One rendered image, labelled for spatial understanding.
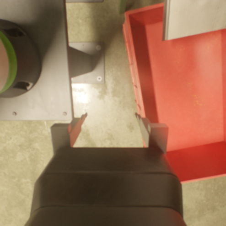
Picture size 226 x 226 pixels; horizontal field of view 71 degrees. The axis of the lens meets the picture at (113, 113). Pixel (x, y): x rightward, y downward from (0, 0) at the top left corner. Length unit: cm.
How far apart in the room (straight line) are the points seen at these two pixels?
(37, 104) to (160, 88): 53
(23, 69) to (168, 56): 57
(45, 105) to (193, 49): 63
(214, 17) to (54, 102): 42
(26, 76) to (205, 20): 42
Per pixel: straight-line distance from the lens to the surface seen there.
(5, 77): 29
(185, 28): 47
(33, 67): 35
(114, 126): 135
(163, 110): 78
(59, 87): 36
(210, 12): 49
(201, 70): 81
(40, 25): 37
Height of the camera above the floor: 126
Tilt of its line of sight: 73 degrees down
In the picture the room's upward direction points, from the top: 179 degrees counter-clockwise
